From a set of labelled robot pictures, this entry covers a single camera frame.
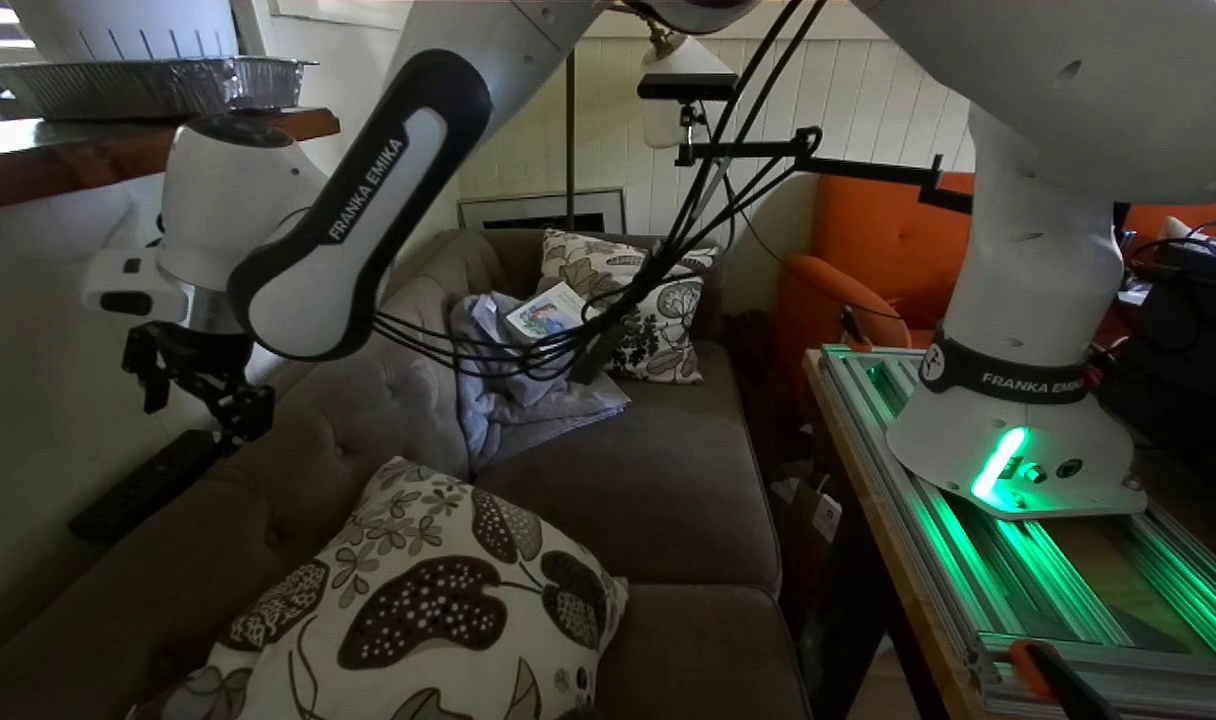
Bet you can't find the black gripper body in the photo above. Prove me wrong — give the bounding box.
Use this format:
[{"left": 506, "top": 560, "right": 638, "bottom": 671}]
[{"left": 119, "top": 321, "right": 260, "bottom": 401}]

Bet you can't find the grey-brown fabric couch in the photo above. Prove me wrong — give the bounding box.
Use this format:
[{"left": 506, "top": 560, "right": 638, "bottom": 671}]
[{"left": 0, "top": 225, "right": 816, "bottom": 720}]

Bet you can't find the wooden counter shelf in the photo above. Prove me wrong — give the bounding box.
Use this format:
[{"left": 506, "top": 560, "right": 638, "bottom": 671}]
[{"left": 0, "top": 103, "right": 343, "bottom": 222}]

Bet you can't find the white floral throw pillow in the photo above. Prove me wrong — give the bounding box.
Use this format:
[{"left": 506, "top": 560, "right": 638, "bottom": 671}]
[
  {"left": 534, "top": 225, "right": 723, "bottom": 391},
  {"left": 130, "top": 452, "right": 633, "bottom": 720}
]

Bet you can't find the aluminium foil tray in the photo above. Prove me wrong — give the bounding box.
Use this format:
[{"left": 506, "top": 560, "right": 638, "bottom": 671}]
[{"left": 0, "top": 53, "right": 306, "bottom": 125}]

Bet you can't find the light blue-grey towel blanket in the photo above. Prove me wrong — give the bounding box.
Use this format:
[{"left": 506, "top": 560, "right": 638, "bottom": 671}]
[{"left": 444, "top": 290, "right": 634, "bottom": 476}]

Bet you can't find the illustrated children's book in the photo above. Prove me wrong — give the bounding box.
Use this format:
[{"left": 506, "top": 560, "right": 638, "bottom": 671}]
[{"left": 500, "top": 293, "right": 593, "bottom": 348}]

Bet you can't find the white plastic container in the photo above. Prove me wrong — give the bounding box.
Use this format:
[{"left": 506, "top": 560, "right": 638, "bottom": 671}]
[{"left": 4, "top": 0, "right": 246, "bottom": 64}]

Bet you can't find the dark framed picture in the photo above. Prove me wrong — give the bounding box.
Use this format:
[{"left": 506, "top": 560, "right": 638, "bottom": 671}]
[{"left": 456, "top": 185, "right": 633, "bottom": 239}]

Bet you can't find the orange armchair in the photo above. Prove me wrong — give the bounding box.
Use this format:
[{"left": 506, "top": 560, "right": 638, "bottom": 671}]
[{"left": 769, "top": 169, "right": 1216, "bottom": 409}]

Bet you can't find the wooden table with aluminium rails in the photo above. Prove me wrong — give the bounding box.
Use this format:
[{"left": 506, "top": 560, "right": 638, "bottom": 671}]
[{"left": 799, "top": 339, "right": 1216, "bottom": 720}]

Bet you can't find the orange clamp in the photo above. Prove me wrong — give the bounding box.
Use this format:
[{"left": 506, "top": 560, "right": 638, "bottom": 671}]
[{"left": 1005, "top": 642, "right": 1121, "bottom": 720}]

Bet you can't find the black equipment bag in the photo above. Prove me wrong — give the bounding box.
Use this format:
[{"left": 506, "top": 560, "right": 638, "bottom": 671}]
[{"left": 1097, "top": 216, "right": 1216, "bottom": 506}]

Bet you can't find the black cable bundle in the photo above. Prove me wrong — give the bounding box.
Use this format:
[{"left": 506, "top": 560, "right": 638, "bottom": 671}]
[{"left": 368, "top": 0, "right": 829, "bottom": 389}]

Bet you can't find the black stereo camera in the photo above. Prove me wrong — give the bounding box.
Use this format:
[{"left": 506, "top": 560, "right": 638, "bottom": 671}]
[{"left": 634, "top": 67, "right": 742, "bottom": 110}]

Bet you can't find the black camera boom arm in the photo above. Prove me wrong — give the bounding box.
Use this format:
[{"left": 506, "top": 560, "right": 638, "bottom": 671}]
[{"left": 672, "top": 125, "right": 975, "bottom": 222}]

